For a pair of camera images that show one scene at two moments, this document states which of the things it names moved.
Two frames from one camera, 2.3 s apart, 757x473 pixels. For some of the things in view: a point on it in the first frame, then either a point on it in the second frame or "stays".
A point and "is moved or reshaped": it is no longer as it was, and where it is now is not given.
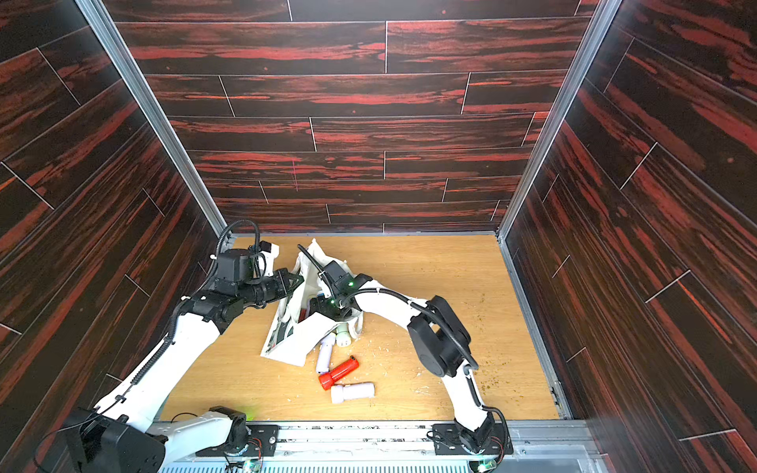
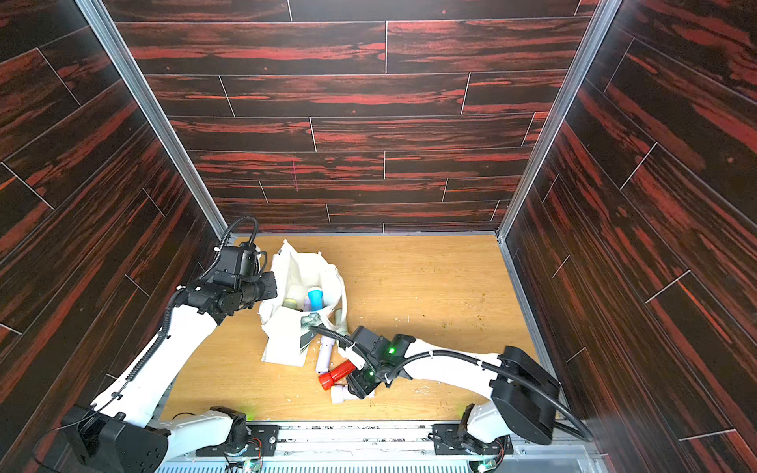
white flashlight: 324,354 stays
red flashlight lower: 327,380 stays
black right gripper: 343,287 to 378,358
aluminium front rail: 402,447 stays
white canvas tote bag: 296,330 is moved or reshaped
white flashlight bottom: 364,390 stays
